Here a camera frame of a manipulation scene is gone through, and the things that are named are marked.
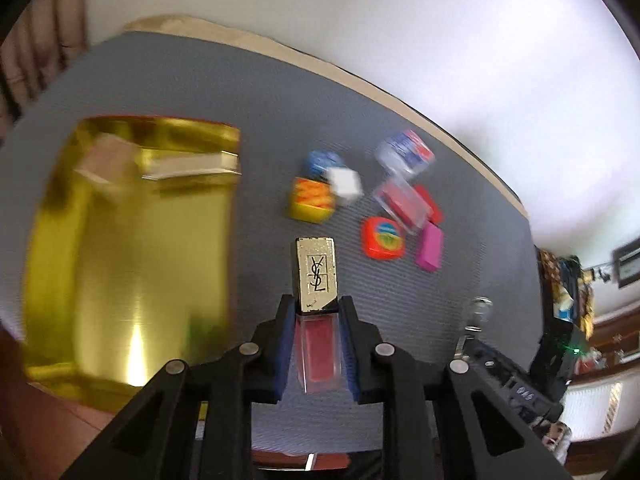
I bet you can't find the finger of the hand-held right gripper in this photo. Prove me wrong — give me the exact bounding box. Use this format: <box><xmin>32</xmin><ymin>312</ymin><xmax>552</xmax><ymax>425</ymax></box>
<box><xmin>456</xmin><ymin>297</ymin><xmax>493</xmax><ymax>361</ymax></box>

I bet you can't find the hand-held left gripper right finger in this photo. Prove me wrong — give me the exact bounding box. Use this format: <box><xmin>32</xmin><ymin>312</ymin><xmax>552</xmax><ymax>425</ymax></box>
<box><xmin>340</xmin><ymin>295</ymin><xmax>573</xmax><ymax>480</ymax></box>

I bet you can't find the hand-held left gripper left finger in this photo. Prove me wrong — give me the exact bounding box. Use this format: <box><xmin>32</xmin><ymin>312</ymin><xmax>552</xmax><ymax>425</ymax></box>
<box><xmin>60</xmin><ymin>294</ymin><xmax>297</xmax><ymax>480</ymax></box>

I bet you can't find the gold-capped red lip gloss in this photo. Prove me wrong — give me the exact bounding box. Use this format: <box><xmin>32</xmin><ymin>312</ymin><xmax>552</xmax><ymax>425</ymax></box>
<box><xmin>291</xmin><ymin>236</ymin><xmax>346</xmax><ymax>395</ymax></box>

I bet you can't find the gold tin box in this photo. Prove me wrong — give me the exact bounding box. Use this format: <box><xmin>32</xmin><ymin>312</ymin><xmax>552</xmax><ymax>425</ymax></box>
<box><xmin>22</xmin><ymin>116</ymin><xmax>243</xmax><ymax>413</ymax></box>

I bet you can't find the magenta block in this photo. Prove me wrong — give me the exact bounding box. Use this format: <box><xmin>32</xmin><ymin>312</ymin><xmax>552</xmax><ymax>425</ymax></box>
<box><xmin>415</xmin><ymin>222</ymin><xmax>444</xmax><ymax>272</ymax></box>

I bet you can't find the red block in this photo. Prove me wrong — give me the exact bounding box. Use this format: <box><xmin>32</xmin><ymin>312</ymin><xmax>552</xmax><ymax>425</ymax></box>
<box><xmin>412</xmin><ymin>185</ymin><xmax>444</xmax><ymax>226</ymax></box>

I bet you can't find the orange rounded case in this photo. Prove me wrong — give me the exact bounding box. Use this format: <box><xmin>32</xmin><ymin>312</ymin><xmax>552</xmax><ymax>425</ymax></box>
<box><xmin>362</xmin><ymin>216</ymin><xmax>406</xmax><ymax>261</ymax></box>

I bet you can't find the clear box with red contents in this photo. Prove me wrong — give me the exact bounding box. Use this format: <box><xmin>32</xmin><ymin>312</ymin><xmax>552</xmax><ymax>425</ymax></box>
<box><xmin>374</xmin><ymin>176</ymin><xmax>433</xmax><ymax>233</ymax></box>

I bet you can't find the yellow and orange box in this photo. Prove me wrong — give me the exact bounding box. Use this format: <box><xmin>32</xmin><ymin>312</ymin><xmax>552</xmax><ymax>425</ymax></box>
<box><xmin>287</xmin><ymin>177</ymin><xmax>335</xmax><ymax>223</ymax></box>

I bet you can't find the clear box with blue-red contents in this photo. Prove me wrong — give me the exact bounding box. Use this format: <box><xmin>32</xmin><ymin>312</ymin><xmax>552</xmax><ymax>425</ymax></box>
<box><xmin>376</xmin><ymin>130</ymin><xmax>435</xmax><ymax>178</ymax></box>

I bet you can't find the white cube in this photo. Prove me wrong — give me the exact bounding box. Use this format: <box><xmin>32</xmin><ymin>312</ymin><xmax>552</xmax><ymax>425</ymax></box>
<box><xmin>327</xmin><ymin>167</ymin><xmax>363</xmax><ymax>206</ymax></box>

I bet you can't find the blue round case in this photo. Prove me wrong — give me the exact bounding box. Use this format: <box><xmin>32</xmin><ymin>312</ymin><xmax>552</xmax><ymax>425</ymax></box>
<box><xmin>306</xmin><ymin>150</ymin><xmax>346</xmax><ymax>181</ymax></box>

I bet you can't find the cream flat box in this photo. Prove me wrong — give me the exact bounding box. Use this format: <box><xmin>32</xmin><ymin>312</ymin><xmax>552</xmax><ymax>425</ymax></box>
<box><xmin>142</xmin><ymin>151</ymin><xmax>241</xmax><ymax>182</ymax></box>

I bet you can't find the pale pink box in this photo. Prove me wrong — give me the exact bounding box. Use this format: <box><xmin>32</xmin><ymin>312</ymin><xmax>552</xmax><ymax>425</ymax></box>
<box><xmin>75</xmin><ymin>134</ymin><xmax>139</xmax><ymax>197</ymax></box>

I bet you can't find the grey honeycomb mat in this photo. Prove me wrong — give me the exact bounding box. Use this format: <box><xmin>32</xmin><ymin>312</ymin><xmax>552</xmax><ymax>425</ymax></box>
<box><xmin>0</xmin><ymin>30</ymin><xmax>546</xmax><ymax>456</ymax></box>

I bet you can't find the beige curtain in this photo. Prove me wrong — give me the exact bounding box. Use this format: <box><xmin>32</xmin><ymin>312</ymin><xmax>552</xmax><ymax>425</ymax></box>
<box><xmin>0</xmin><ymin>0</ymin><xmax>91</xmax><ymax>128</ymax></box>

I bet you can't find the framed wall picture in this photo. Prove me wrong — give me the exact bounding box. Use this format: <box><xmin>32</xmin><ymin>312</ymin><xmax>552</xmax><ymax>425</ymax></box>
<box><xmin>612</xmin><ymin>240</ymin><xmax>640</xmax><ymax>288</ymax></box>

